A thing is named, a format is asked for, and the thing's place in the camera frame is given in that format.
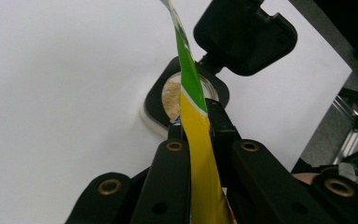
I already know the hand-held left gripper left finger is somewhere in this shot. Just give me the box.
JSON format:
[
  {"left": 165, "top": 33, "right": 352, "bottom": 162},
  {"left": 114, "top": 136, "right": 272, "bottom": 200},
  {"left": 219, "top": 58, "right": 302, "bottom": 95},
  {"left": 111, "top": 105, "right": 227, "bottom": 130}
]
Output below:
[{"left": 167, "top": 121, "right": 186, "bottom": 142}]

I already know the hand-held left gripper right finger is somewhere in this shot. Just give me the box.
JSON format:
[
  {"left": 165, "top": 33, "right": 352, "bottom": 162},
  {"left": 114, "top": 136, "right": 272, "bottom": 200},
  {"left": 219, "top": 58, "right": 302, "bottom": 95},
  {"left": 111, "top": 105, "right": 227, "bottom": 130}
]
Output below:
[{"left": 205, "top": 98, "right": 242, "bottom": 189}]

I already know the yellow spouted refill pouch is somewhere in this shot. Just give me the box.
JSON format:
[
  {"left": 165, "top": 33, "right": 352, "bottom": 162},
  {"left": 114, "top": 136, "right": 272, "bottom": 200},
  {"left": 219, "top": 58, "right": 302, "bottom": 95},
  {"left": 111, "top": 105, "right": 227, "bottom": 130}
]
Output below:
[{"left": 159, "top": 0, "right": 238, "bottom": 224}]

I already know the white plug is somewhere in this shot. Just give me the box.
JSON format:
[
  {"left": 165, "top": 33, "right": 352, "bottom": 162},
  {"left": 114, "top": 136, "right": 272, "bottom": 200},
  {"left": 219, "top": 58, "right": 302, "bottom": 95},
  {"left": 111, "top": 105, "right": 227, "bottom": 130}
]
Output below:
[{"left": 337, "top": 161, "right": 358, "bottom": 182}]

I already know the aluminium floor rail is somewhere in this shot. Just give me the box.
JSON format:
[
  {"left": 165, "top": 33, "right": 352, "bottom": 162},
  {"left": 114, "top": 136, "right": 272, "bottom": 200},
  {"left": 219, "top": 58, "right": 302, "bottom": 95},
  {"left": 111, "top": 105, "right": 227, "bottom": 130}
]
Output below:
[{"left": 334, "top": 94, "right": 358, "bottom": 164}]

